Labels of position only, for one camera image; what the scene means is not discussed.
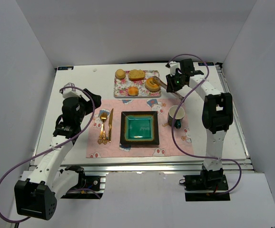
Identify round pale bun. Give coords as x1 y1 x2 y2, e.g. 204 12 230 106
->
115 69 126 80

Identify gold knife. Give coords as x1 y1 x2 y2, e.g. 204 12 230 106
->
108 108 114 142

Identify right corner label sticker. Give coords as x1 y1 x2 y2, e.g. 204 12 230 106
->
198 62 215 66

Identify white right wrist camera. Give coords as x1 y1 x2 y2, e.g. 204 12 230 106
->
166 61 179 76

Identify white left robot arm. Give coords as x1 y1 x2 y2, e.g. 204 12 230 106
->
14 86 101 220

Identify small golden bun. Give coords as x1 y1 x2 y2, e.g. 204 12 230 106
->
128 86 139 96

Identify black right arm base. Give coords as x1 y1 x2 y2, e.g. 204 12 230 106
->
179 175 230 202

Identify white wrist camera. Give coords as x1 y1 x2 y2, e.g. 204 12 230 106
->
166 61 179 76
59 83 79 99

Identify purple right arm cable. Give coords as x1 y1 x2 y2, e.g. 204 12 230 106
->
167 54 243 196

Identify left corner label sticker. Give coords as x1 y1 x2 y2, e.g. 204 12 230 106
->
57 66 74 71

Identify teal square plate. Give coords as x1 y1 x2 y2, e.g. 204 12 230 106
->
120 111 159 146

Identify gold fork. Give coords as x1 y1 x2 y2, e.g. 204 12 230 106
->
98 112 108 144

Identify floral serving tray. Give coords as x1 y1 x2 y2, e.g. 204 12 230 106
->
114 70 161 99

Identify pink bunny placemat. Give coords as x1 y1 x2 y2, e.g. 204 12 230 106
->
86 99 194 158

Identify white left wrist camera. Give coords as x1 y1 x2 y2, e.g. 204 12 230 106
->
59 83 79 99

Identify steel serving tongs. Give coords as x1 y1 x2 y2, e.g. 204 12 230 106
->
147 76 185 102

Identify green ceramic mug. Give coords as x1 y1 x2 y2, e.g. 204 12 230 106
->
167 105 186 129

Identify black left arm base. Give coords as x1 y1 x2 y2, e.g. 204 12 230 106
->
53 165 103 200

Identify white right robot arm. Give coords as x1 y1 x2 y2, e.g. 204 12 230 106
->
166 59 233 175

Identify seeded bread slice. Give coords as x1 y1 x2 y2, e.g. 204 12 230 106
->
128 69 146 81

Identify corner label sticker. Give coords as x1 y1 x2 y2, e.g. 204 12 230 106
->
198 62 215 66
57 66 74 71

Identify orange ring doughnut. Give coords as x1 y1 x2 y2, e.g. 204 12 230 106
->
145 77 160 92

